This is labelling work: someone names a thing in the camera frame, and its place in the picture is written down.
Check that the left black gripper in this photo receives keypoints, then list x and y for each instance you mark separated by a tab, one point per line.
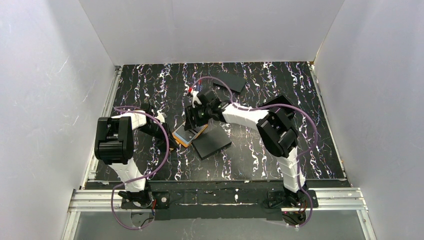
166	139

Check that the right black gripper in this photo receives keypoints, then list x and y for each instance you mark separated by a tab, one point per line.
193	118

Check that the orange leather card holder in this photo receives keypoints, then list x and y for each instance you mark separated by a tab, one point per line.
186	137

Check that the black plastic box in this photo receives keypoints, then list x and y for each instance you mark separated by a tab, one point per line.
281	100

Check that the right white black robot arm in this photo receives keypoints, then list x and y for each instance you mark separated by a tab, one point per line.
273	122

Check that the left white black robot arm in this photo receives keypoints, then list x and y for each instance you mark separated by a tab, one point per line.
114	141

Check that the flat black box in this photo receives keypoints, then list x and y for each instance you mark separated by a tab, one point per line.
234	82

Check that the black network switch box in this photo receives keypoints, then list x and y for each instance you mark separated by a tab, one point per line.
211	142

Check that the left aluminium side rail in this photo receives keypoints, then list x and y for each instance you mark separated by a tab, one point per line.
100	128

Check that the aluminium front frame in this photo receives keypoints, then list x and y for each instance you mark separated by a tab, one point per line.
97	214

